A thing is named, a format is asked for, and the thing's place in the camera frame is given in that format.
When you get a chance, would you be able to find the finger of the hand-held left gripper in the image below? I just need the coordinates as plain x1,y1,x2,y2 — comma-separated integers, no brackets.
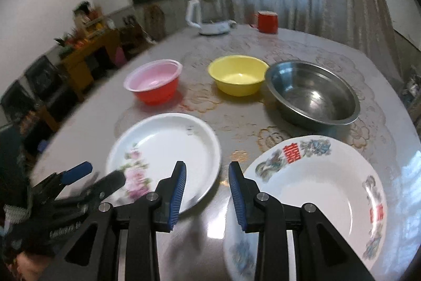
31,161,93,203
77,170,127,206

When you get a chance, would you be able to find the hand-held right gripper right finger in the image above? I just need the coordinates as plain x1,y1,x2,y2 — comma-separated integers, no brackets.
228,161,375,281

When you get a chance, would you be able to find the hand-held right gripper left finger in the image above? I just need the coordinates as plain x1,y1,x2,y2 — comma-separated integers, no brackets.
39,161,187,281

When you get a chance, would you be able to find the white floral plate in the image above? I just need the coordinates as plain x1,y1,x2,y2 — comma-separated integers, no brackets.
105,113,222,214

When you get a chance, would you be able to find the white dragon print plate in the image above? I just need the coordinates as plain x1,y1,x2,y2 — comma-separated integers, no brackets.
223,135,389,281

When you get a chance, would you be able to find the stainless steel basin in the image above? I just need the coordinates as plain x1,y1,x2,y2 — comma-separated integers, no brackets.
265,60,361,133

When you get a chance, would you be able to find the yellow plastic bowl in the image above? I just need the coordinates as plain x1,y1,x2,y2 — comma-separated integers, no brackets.
208,55,269,96

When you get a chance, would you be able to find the person's left hand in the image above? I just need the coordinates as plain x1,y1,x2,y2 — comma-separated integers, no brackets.
0,251,50,281

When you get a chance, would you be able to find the black chair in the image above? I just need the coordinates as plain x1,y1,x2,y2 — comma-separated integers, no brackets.
0,80,37,124
24,55,66,97

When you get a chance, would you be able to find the red plastic bowl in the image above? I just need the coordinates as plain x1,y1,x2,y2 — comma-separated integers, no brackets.
124,59,183,106

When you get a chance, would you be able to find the wooden desk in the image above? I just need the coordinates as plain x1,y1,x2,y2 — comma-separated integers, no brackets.
61,27,121,102

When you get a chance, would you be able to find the pink bag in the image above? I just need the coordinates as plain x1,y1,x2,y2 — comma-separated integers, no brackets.
113,47,127,66

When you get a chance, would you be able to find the cluttered desk shelf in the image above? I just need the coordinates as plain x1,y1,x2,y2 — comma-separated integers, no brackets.
72,1,111,38

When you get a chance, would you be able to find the wooden chair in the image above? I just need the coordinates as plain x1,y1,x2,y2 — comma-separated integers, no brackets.
143,3,167,41

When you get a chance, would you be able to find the white electric glass kettle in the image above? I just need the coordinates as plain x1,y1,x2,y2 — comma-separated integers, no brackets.
186,0,237,36

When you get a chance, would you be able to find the red mug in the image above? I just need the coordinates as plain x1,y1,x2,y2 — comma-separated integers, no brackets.
253,10,279,34

